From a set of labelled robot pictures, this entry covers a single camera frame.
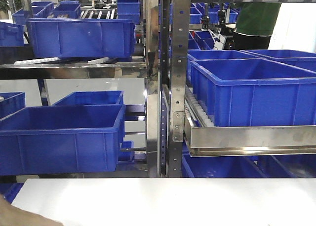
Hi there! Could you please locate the large blue bin lower left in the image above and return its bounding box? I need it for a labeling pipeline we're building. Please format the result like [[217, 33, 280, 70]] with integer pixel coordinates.
[[0, 104, 125, 176]]

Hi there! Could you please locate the large blue bin right shelf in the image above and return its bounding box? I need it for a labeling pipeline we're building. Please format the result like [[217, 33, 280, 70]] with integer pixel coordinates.
[[191, 58, 316, 127]]

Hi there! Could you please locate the stacked blue bins background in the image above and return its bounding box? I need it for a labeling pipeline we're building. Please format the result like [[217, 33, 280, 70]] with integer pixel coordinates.
[[117, 0, 140, 25]]

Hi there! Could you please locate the blue bin bottom right shelf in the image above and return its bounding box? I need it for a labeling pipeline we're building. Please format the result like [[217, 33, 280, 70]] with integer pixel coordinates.
[[181, 154, 266, 178]]

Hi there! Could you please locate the blue bin upper left shelf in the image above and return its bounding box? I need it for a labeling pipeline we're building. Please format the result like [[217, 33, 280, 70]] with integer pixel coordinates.
[[27, 18, 135, 58]]

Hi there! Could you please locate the person in green shirt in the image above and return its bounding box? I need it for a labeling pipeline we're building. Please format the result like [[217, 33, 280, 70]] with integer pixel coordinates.
[[233, 2, 281, 50]]

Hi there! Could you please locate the blue bin far right rear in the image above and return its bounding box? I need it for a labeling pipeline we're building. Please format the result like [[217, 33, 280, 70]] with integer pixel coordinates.
[[242, 49, 316, 72]]

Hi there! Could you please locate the blue bin far left edge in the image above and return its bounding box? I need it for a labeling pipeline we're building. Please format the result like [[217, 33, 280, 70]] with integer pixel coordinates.
[[0, 22, 24, 47]]

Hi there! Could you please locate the steel rack upright post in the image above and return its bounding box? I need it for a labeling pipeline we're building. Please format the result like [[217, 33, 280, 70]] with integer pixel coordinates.
[[166, 0, 191, 178]]

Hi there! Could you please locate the steel shelf front rail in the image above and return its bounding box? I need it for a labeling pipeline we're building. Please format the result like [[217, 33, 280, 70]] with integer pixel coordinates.
[[185, 126, 316, 148]]

